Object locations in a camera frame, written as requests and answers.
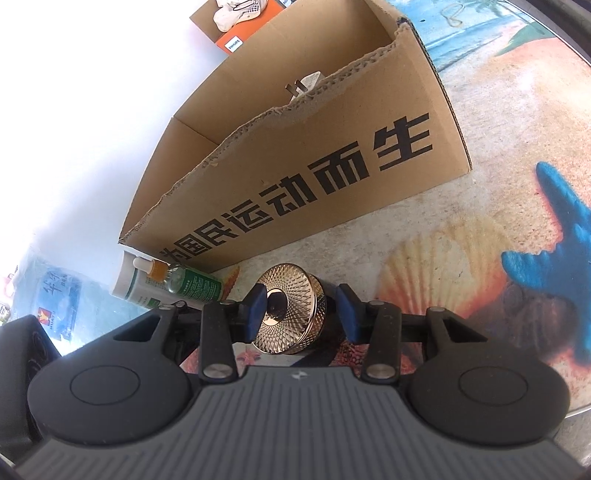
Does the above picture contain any orange product box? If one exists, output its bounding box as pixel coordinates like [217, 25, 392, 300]
[217, 0, 283, 55]

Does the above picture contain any white charger plug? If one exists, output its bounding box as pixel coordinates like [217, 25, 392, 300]
[285, 69, 334, 100]

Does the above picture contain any brown cardboard box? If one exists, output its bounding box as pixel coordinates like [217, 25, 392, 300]
[117, 0, 472, 274]

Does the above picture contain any tan rubber band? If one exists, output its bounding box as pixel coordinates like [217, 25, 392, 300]
[441, 4, 468, 26]

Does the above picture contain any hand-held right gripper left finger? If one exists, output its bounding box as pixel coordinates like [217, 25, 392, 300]
[113, 282, 269, 385]

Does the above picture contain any small brown carton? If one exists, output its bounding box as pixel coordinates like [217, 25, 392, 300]
[189, 0, 223, 44]

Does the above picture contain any white lotion tube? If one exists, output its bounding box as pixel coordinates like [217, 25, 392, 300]
[110, 251, 223, 311]

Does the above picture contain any white shoe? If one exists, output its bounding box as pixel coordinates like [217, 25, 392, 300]
[213, 0, 259, 33]

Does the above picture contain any black jar with gold lid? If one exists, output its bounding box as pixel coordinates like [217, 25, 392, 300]
[252, 262, 331, 356]

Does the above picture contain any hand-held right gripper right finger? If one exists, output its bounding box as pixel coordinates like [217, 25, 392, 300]
[336, 282, 491, 385]

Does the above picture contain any blue plastic bag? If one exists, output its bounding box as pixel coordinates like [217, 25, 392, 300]
[14, 244, 153, 356]

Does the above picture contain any green dropper bottle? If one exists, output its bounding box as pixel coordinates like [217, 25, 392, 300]
[133, 257, 197, 296]

